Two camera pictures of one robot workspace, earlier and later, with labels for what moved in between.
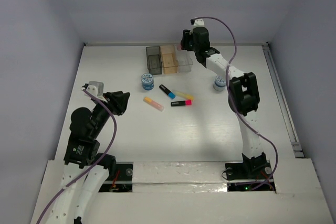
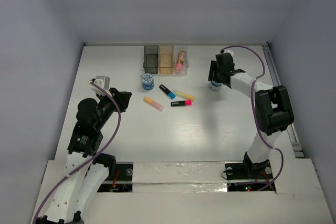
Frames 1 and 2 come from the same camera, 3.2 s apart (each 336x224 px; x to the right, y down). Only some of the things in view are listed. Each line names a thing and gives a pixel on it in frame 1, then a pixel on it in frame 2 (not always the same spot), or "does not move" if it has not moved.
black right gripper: (186, 36) -> (212, 75)
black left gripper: (111, 102) does not move
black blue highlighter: (170, 94) does not move
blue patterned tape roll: (147, 81) does not move
